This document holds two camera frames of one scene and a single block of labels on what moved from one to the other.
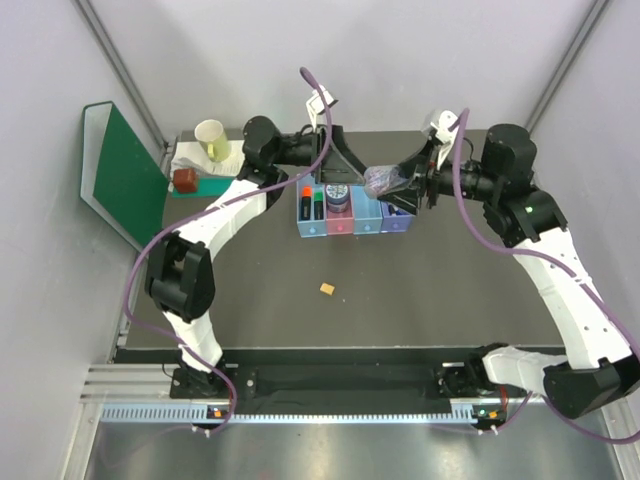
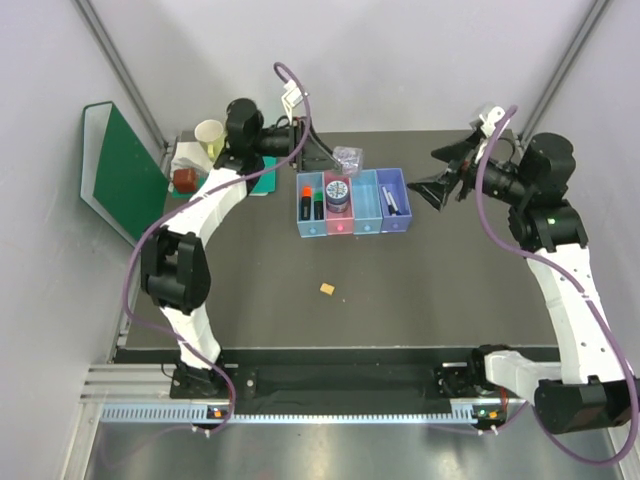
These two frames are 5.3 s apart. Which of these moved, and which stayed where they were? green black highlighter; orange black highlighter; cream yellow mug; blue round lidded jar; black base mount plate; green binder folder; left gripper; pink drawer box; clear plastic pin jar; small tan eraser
Moved: clear plastic pin jar; left gripper
Stayed: blue round lidded jar; small tan eraser; green black highlighter; black base mount plate; cream yellow mug; green binder folder; orange black highlighter; pink drawer box
